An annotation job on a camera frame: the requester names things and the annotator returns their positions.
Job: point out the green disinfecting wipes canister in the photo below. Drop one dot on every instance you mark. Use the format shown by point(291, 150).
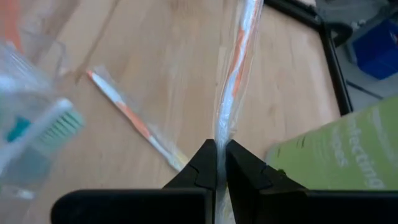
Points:
point(342, 155)

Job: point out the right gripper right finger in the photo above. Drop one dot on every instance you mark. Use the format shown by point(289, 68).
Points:
point(295, 208)

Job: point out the black aluminium table frame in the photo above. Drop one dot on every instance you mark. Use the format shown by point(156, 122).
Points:
point(334, 62)

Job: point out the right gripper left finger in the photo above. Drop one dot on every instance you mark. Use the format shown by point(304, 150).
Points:
point(133, 207)

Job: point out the clear acrylic organizer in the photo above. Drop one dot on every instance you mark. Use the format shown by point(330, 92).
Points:
point(18, 186)

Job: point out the blue plastic bin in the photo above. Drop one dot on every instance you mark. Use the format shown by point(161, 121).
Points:
point(376, 49)

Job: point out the green toothbrush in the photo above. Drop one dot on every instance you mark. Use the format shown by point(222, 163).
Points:
point(62, 123)

